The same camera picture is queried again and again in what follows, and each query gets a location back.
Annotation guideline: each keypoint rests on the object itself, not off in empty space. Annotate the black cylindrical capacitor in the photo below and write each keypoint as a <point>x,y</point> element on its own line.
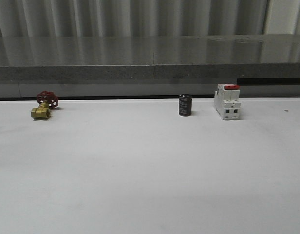
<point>185,105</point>

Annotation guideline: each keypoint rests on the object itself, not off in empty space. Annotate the brass valve red handwheel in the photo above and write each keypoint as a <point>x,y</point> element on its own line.
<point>47,101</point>

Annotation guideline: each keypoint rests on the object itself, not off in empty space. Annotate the grey stone ledge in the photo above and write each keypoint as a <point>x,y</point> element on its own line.
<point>71,67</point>

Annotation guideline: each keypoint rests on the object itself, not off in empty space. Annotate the white circuit breaker red switch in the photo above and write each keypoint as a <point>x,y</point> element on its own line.
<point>226,101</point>

